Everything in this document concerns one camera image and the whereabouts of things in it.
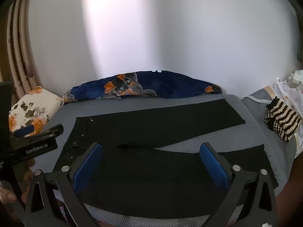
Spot black pants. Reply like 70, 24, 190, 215
51, 95, 278, 219

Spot person's left hand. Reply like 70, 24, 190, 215
1, 159, 35, 205

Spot white orange floral pillow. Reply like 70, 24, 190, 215
9, 86, 64, 136

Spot grey mesh mattress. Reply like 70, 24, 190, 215
34, 95, 296, 226

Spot beige curtain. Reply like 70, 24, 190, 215
1, 0, 41, 101

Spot black cream striped knit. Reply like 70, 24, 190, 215
265, 96, 301, 142

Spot grey pillow white trim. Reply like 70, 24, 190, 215
241, 88, 273, 134

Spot white patterned cloth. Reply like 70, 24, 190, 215
273, 70, 302, 157

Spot navy floral blanket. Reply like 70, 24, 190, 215
63, 70, 223, 103

